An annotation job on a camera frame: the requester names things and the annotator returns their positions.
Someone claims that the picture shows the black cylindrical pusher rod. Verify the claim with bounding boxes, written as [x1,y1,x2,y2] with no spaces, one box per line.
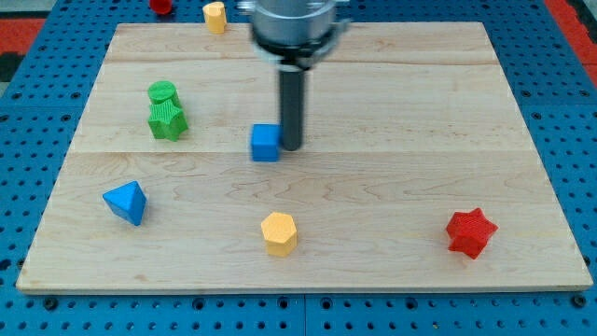
[279,71,305,151]

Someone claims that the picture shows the blue triangular prism block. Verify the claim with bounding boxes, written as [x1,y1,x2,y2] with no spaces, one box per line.
[103,181,146,226]

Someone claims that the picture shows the yellow hexagon block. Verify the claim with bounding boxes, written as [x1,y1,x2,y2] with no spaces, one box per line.
[261,212,298,258]

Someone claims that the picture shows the red cylinder block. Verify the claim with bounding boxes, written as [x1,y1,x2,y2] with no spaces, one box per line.
[148,0,173,15]

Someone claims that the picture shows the wooden board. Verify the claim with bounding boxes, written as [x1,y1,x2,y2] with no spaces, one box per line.
[16,22,593,295]

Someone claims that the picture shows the blue cube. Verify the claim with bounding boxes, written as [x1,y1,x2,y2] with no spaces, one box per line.
[250,124,281,162]

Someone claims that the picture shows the yellow heart block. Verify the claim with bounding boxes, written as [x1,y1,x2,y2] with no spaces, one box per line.
[202,1,227,35]

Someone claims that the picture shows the green star block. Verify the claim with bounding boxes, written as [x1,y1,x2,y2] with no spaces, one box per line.
[147,100,188,142]

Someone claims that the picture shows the green cylinder block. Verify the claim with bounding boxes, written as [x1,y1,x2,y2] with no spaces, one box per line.
[147,80,182,107]

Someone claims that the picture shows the red star block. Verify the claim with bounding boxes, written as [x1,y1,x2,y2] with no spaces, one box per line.
[446,208,499,259]

